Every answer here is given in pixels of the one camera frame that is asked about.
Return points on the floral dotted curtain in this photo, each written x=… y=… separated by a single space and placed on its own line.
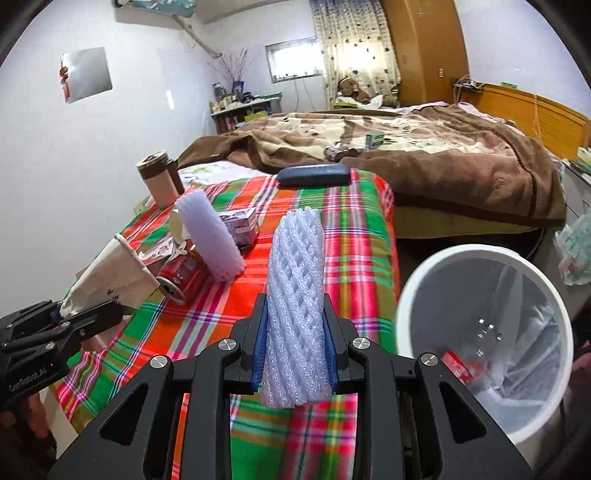
x=356 y=43

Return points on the purple white milk carton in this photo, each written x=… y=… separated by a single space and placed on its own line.
x=242 y=225

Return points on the cluttered side shelf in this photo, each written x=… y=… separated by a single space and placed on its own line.
x=235 y=107

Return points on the dark blue glasses case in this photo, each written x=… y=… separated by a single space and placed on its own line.
x=314 y=176

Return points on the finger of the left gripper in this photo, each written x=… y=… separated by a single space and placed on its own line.
x=84 y=325
x=34 y=318

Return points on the red milk can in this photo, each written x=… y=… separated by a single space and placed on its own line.
x=182 y=276

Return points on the white foam fruit net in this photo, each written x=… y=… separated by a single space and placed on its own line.
x=295 y=370

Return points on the small green box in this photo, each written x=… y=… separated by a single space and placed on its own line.
x=374 y=140

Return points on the plastic bag green print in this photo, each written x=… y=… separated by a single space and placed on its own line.
x=574 y=249

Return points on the white round trash bin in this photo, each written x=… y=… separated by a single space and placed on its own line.
x=500 y=324

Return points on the wall poster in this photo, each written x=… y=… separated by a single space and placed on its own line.
x=84 y=73

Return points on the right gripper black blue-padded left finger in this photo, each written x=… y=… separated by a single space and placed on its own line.
x=170 y=404

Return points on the plaid red green tablecloth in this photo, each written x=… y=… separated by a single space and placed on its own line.
x=361 y=275

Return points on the wall air conditioner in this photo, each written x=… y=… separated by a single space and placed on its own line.
x=181 y=8

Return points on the window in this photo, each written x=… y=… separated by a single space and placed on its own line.
x=294 y=59

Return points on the white paper cup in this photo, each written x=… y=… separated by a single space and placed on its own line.
x=115 y=273

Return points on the brown teddy bear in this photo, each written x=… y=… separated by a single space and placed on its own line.
x=350 y=90

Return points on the wooden wardrobe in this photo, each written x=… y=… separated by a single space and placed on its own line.
x=430 y=48

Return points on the dried branch vase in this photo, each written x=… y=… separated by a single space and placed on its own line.
x=232 y=66

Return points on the wooden headboard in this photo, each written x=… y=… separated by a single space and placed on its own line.
x=559 y=128

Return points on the white foam net sleeve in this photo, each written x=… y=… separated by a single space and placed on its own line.
x=210 y=236

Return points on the brown patterned blanket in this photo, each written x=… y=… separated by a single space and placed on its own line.
x=438 y=157

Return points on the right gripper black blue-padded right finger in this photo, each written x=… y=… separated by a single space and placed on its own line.
x=414 y=419

